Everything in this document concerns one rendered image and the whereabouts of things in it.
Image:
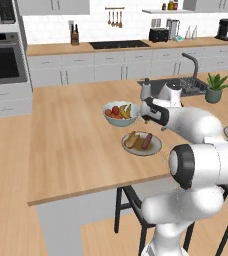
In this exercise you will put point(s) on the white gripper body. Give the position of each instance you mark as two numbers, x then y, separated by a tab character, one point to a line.
146	107

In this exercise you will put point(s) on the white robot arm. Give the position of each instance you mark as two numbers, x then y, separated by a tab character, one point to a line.
199	160

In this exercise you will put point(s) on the pale blue bowl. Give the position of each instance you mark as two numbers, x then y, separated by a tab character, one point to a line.
121	121

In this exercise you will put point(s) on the reddish brown sausage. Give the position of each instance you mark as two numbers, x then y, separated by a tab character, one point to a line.
147	141

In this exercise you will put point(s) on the golden hot dog bun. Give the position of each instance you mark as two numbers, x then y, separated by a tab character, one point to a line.
131	140

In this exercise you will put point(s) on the grey soap dispenser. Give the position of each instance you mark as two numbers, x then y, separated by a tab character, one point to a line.
146	90

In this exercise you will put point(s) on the dark grey sink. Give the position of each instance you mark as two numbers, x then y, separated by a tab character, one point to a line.
157	86

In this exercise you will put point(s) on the red food piece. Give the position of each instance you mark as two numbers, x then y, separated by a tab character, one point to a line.
116	110

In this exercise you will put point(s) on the orange round food piece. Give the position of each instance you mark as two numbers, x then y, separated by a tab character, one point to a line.
108	112

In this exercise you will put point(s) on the dark grey tap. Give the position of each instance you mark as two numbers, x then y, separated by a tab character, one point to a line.
194	68

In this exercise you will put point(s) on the black hob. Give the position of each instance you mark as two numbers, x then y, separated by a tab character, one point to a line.
118	44

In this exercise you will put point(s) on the grey lower cupboard run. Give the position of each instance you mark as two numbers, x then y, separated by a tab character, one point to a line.
86	68

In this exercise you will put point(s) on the grey cupboard run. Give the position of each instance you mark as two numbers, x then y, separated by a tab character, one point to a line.
86	68
216	4
52	6

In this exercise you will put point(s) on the green potted plant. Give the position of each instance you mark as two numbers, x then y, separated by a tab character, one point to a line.
215	89

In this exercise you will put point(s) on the black toaster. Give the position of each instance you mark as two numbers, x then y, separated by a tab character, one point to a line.
158	35

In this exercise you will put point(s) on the teal small dish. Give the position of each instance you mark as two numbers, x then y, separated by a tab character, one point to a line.
178	39

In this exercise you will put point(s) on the grey blender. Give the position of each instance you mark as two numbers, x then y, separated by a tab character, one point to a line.
173	29

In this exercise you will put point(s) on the clear glass bottle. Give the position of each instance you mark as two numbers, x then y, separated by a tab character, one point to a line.
194	32
187	33

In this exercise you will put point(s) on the wooden hanging utensil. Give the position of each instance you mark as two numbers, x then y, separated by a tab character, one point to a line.
120	20
109	19
113	20
116	19

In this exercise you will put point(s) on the wooden knife block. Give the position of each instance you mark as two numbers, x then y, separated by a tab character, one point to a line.
75	37

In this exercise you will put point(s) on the dark jar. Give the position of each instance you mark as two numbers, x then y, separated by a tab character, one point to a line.
164	6

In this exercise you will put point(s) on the yellow jar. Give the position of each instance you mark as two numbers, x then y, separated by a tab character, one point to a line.
170	5

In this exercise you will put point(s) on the red jar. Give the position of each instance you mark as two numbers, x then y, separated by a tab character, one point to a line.
175	5

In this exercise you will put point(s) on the black coffee machine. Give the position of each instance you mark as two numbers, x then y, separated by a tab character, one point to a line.
225	30

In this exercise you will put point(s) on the grey upper cupboard run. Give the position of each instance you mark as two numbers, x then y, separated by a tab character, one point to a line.
52	6
216	4

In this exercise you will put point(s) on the grey oven housing cupboard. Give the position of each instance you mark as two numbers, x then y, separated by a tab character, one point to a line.
6	100

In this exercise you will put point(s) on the grey kitchen island base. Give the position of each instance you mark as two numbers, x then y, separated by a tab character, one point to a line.
59	226

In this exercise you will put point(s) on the white wall shelf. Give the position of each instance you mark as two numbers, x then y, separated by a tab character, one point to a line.
167	11

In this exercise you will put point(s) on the wooden utensil rail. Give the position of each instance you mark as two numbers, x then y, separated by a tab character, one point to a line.
114	8

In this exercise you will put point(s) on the steel wall oven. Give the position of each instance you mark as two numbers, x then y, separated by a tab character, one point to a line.
4	61

